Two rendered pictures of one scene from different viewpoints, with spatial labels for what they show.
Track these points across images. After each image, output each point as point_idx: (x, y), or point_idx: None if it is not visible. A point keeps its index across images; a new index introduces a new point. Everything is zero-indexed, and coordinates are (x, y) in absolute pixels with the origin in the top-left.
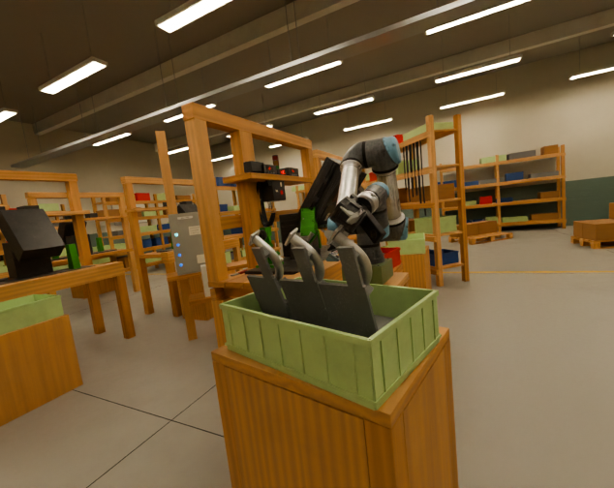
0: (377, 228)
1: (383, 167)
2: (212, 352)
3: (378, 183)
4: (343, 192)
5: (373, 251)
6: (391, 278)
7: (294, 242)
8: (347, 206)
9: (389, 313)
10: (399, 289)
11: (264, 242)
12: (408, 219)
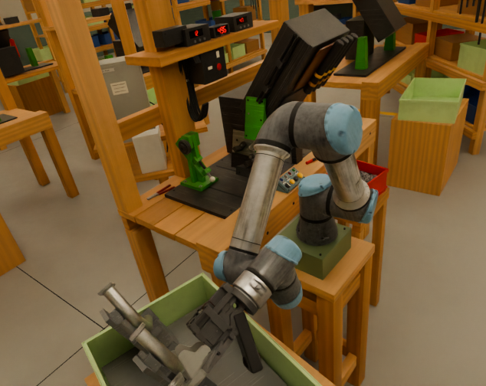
0: (248, 362)
1: (323, 156)
2: (85, 381)
3: (280, 247)
4: (244, 213)
5: (318, 228)
6: (344, 258)
7: (140, 344)
8: (201, 334)
9: (293, 385)
10: (303, 375)
11: (119, 300)
12: (375, 199)
